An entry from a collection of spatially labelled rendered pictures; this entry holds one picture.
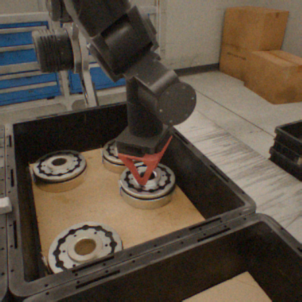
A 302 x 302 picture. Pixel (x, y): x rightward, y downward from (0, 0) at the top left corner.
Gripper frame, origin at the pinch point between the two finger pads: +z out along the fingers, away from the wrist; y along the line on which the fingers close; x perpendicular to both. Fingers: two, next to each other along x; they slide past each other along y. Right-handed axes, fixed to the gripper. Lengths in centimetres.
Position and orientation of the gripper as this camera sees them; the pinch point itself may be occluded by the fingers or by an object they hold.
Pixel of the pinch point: (146, 172)
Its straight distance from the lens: 51.7
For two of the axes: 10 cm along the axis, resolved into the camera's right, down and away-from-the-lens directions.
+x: -9.4, -1.9, 3.0
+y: 3.5, -5.2, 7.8
